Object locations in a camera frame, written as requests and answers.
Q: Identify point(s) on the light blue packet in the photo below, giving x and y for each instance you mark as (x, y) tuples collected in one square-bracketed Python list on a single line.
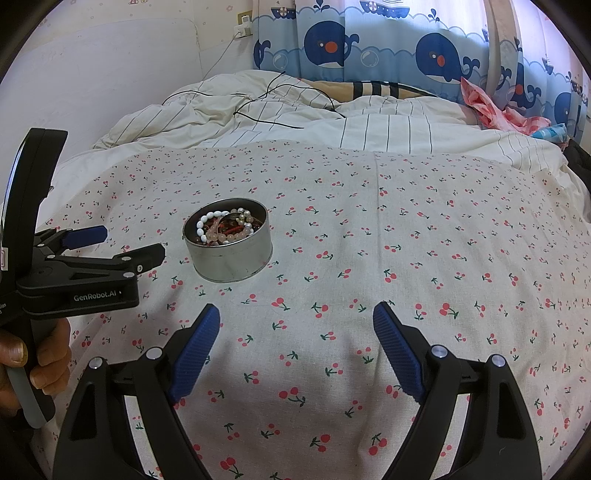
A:
[(551, 133)]

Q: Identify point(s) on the blue whale print curtain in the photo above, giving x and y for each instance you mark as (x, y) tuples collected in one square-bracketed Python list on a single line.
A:
[(383, 50)]

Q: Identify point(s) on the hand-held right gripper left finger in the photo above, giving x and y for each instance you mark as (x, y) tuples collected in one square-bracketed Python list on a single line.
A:
[(194, 355)]

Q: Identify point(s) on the round metal tin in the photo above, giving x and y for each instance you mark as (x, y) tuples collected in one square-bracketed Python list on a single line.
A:
[(231, 263)]

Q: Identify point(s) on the white wall charger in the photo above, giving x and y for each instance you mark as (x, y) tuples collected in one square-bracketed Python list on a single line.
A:
[(244, 28)]

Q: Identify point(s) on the person's left hand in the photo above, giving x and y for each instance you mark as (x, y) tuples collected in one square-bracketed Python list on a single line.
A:
[(53, 355)]

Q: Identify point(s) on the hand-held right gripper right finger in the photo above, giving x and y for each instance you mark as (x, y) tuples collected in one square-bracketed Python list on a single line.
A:
[(399, 355)]

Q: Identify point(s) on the person's left forearm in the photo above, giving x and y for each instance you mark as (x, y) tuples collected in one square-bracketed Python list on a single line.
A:
[(18, 452)]

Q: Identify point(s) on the cherry print bed sheet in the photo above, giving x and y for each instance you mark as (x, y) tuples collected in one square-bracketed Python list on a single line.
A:
[(392, 221)]

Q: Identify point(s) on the black jacket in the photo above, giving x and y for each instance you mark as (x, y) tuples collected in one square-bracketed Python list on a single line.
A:
[(581, 159)]

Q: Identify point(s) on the white striped duvet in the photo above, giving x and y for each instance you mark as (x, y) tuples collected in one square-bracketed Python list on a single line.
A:
[(392, 129)]

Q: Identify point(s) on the pink cloth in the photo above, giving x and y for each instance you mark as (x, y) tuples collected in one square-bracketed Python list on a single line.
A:
[(485, 104)]

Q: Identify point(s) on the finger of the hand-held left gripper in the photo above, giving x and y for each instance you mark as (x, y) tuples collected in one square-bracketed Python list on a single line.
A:
[(85, 235), (143, 257)]

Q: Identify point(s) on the tan striped pillow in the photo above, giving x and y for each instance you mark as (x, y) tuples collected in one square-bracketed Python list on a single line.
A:
[(369, 89)]

